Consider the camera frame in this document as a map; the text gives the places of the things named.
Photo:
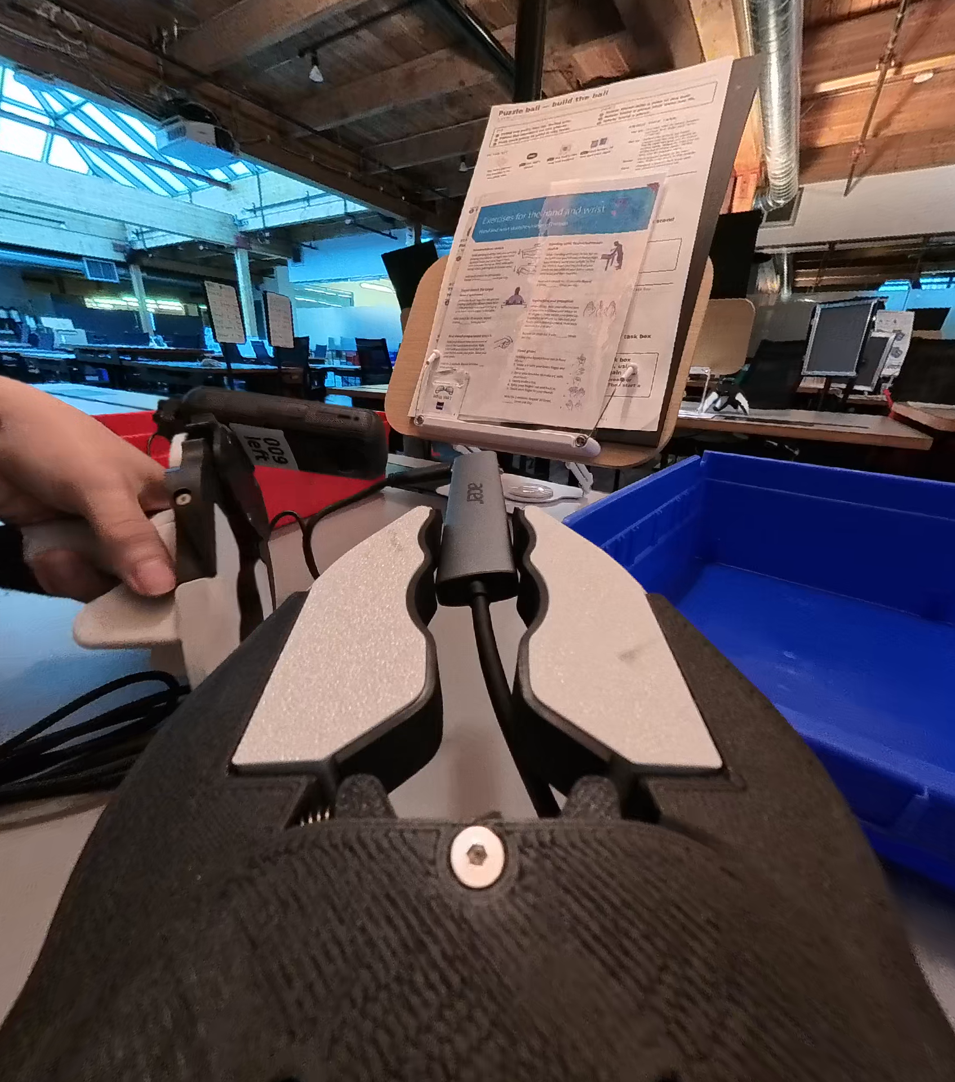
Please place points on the grey desk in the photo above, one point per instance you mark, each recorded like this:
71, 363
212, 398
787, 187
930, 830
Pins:
4, 642

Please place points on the grey computer monitor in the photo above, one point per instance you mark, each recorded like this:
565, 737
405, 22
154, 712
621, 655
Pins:
841, 338

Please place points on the wooden document stand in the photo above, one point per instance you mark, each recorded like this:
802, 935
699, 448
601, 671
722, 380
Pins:
405, 372

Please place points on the grey USB hub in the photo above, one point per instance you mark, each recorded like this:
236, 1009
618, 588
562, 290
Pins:
477, 541

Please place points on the white ceiling spotlight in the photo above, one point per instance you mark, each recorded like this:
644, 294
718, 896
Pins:
316, 69

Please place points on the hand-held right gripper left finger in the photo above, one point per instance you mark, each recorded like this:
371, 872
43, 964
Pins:
342, 659

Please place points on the blue plastic bin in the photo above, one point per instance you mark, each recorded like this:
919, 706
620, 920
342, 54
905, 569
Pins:
824, 642

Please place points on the person's left hand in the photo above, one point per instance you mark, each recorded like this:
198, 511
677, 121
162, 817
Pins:
46, 456

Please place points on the red plastic bin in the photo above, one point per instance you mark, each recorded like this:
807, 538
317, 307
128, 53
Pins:
317, 499

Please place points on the black monitor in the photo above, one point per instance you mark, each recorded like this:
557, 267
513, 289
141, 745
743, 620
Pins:
410, 270

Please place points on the ceiling projector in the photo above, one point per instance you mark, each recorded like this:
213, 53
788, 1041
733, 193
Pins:
194, 144

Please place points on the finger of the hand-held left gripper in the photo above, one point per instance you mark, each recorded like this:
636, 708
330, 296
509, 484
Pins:
207, 630
131, 621

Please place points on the silver ventilation duct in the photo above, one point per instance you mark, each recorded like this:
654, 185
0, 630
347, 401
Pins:
775, 101

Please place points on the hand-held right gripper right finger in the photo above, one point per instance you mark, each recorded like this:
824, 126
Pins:
604, 668

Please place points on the white board on stand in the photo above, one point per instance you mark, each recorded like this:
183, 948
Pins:
279, 319
224, 313

